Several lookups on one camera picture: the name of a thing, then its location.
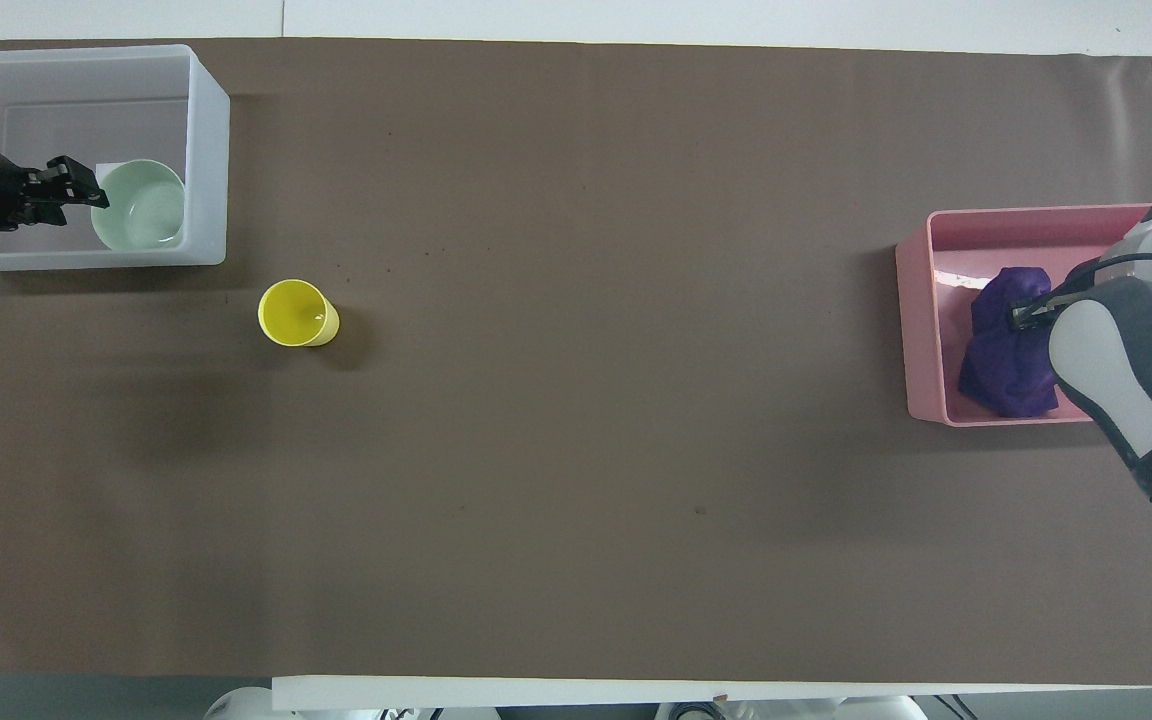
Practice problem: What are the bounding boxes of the black cable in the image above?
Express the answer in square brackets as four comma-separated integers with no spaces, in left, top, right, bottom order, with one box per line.
[1048,252,1152,307]

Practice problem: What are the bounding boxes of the translucent white plastic box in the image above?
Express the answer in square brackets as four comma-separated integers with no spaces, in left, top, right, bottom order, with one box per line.
[0,44,232,272]

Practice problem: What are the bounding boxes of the yellow plastic cup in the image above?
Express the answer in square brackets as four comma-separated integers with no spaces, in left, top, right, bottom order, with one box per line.
[257,279,342,349]

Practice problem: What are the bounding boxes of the pale green bowl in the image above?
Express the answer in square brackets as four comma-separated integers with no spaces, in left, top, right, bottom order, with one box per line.
[90,159,187,253]

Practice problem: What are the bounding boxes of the pink plastic bin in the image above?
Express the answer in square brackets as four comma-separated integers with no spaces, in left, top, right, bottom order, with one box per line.
[894,203,1152,429]

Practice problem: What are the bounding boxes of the purple cloth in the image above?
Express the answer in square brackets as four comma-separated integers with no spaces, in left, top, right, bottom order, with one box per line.
[956,265,1064,420]

